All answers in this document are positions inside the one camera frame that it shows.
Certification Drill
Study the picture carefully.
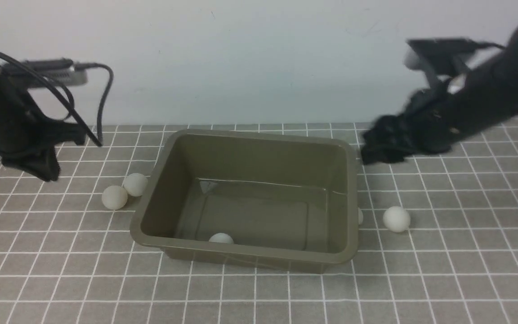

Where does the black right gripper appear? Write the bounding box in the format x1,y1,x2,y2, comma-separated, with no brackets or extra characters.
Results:
361,88,462,165

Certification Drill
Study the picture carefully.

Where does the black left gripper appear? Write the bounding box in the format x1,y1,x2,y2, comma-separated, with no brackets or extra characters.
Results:
0,88,86,182

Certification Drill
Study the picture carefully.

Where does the white ping-pong ball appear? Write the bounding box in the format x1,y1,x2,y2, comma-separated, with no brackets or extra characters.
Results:
358,208,364,225
208,233,234,244
101,186,128,211
383,206,411,233
122,173,148,197

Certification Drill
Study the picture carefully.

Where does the olive green plastic bin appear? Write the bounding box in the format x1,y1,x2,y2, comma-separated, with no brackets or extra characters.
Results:
129,129,358,274

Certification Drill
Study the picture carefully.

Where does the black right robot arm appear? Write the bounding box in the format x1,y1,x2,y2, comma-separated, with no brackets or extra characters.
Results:
360,27,518,165

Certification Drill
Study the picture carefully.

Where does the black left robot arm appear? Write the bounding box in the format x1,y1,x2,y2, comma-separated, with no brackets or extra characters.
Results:
0,69,86,182

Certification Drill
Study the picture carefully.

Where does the grey checked tablecloth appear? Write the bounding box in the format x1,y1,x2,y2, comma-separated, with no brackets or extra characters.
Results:
0,120,518,324

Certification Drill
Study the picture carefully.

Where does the black left camera cable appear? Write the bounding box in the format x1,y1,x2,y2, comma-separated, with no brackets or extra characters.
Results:
0,40,114,147

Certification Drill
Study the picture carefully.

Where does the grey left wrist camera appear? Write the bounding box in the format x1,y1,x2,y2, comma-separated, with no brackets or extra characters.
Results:
0,58,88,89

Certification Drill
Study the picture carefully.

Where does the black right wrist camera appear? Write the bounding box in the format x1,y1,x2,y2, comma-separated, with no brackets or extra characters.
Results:
403,38,478,76

